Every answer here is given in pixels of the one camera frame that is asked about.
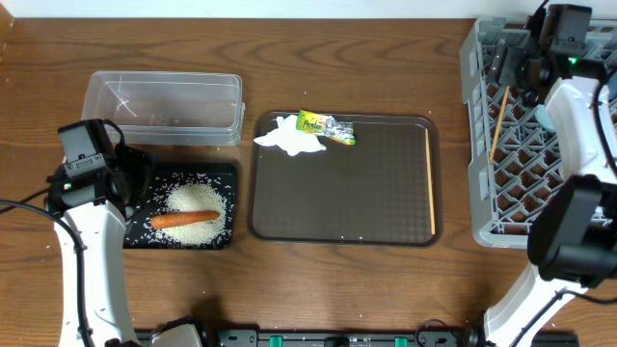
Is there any yellow green snack wrapper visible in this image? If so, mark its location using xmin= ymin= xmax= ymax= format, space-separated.
xmin=296 ymin=110 xmax=356 ymax=146

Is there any dark brown serving tray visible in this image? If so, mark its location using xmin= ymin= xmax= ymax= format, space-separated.
xmin=247 ymin=114 xmax=443 ymax=248

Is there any black plastic tray bin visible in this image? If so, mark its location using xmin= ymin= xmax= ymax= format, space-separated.
xmin=122 ymin=160 xmax=238 ymax=251

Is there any light blue small bowl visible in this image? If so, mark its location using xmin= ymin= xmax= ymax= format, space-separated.
xmin=535 ymin=104 xmax=555 ymax=133

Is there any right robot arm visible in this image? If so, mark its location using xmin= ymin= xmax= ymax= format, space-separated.
xmin=460 ymin=2 xmax=616 ymax=346

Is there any dark blue plate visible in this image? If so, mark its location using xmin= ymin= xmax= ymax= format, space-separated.
xmin=607 ymin=71 xmax=617 ymax=102

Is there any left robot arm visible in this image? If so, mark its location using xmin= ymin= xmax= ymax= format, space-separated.
xmin=44 ymin=119 xmax=206 ymax=346

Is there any clear plastic bin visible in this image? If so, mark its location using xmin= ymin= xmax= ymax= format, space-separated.
xmin=82 ymin=70 xmax=245 ymax=147

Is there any grey dishwasher rack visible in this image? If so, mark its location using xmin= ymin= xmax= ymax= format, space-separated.
xmin=458 ymin=16 xmax=617 ymax=250

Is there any pile of white rice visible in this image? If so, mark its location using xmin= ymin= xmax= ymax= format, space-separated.
xmin=127 ymin=172 xmax=236 ymax=247

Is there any white tissue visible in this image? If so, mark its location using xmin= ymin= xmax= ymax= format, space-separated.
xmin=254 ymin=115 xmax=327 ymax=156

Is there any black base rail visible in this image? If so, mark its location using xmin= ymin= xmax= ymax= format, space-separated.
xmin=206 ymin=330 xmax=580 ymax=347

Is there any orange carrot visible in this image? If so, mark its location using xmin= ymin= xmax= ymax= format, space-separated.
xmin=150 ymin=211 xmax=220 ymax=229

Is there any wooden chopstick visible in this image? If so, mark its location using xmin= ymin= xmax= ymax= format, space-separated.
xmin=489 ymin=86 xmax=510 ymax=165
xmin=424 ymin=128 xmax=436 ymax=235

